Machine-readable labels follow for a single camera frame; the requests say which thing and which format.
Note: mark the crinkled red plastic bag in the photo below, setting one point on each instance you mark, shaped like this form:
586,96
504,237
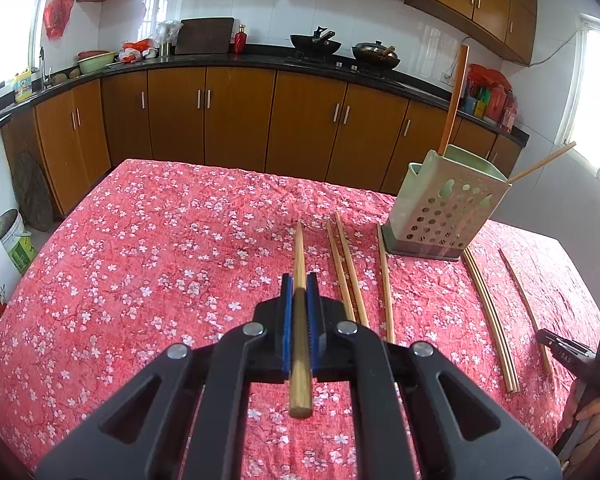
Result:
487,77

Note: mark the clear plastic bag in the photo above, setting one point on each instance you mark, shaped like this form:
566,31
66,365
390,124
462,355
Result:
167,32

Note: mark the window by the sink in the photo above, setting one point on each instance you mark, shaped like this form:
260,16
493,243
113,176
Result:
5,35

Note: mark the hanging red plastic bag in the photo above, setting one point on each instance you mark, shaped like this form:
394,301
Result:
57,17

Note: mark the gas stove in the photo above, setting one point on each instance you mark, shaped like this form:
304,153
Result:
342,64

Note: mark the white plastic bucket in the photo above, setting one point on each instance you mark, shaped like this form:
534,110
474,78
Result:
15,245

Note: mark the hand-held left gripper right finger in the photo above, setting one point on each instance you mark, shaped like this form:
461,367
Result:
315,330

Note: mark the person's right hand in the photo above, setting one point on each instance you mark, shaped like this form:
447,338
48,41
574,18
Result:
597,407

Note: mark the green perforated chopstick holder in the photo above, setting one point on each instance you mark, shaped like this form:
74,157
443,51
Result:
445,210

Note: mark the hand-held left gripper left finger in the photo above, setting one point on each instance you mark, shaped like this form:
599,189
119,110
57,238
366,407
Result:
288,330

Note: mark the black wok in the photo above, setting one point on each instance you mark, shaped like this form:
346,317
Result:
316,44

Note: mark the yellow detergent bottle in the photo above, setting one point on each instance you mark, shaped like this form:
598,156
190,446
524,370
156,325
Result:
23,85

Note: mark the red floral tablecloth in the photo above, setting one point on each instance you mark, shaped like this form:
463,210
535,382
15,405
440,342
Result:
155,270

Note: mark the round woven lid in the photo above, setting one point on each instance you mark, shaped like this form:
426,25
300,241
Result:
32,192

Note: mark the red basin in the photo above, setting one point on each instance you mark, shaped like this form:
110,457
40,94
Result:
92,54

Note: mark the red and white bag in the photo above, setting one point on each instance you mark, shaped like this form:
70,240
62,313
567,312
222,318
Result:
137,51

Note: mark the wooden lower kitchen cabinets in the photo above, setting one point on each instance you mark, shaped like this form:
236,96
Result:
240,115

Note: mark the cluster of condiment bottles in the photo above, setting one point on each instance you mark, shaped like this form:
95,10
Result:
490,102

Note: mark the lidded frying pan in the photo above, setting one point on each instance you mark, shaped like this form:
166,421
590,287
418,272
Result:
376,55

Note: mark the black kitchen countertop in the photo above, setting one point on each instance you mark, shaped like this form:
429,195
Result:
260,59

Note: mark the wooden chopstick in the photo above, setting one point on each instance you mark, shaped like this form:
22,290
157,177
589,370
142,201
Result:
300,310
338,260
517,285
386,285
352,270
454,95
493,320
545,161
486,322

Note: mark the green basin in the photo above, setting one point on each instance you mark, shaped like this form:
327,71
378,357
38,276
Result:
96,64

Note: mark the white wall socket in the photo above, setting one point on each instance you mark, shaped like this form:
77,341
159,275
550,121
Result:
448,79

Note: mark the dark wooden cutting board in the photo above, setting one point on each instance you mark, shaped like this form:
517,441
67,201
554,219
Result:
205,35

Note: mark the red bottle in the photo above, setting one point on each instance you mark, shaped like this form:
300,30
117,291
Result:
239,42

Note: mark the metal faucet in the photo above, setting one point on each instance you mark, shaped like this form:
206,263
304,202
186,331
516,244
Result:
43,67

